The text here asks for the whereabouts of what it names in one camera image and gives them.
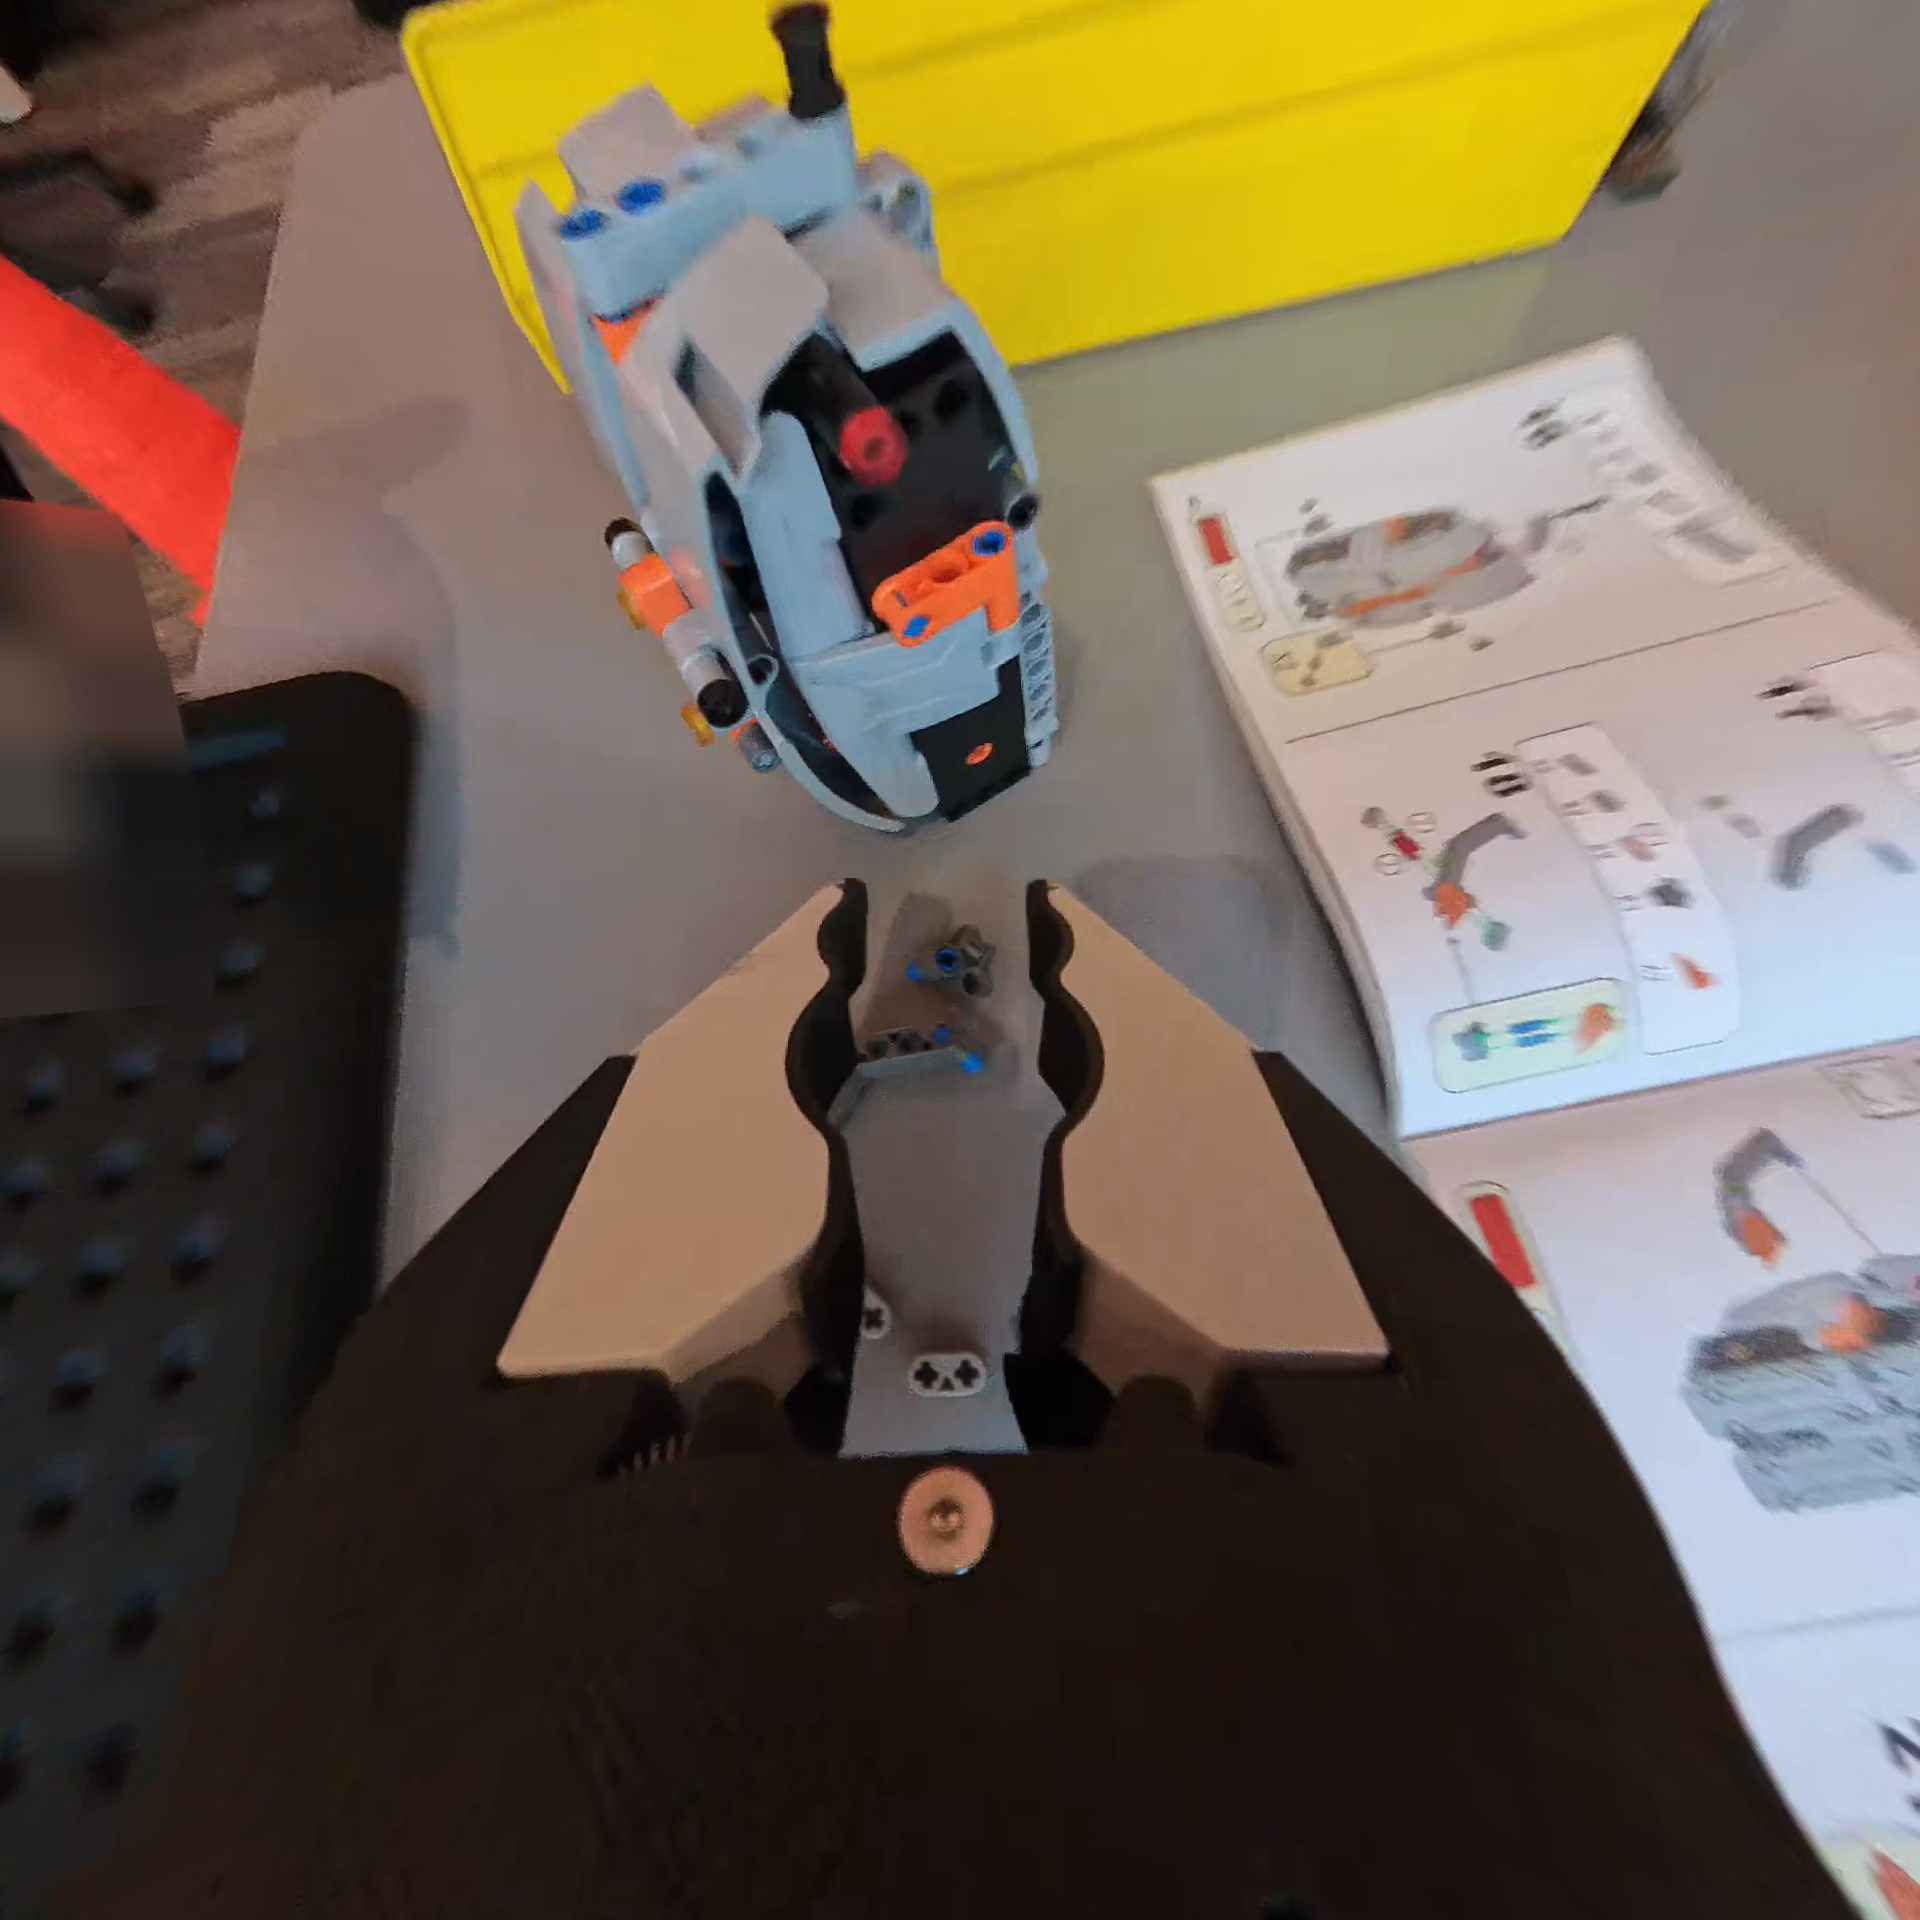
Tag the yellow plastic bin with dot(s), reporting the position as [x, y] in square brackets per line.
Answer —
[1201, 150]

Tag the grey orange brick robot model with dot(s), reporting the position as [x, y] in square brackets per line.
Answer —
[839, 525]

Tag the light grey two-hole beam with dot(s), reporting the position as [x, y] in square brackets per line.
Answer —
[950, 1373]
[874, 1317]

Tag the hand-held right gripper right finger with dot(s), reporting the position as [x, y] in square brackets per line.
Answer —
[1214, 1201]

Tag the black perforated chair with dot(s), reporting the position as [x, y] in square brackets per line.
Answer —
[149, 1201]

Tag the dark grey tube connector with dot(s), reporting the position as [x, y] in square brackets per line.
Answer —
[962, 968]

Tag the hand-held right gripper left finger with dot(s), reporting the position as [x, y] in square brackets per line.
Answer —
[662, 1201]

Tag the orange reflective strip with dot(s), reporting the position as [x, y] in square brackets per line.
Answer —
[106, 406]

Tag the open white instruction booklet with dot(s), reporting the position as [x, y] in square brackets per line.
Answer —
[1575, 901]

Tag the grey desk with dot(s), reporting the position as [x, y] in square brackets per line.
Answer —
[525, 840]

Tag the grey angled beam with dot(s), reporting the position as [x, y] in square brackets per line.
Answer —
[902, 1069]

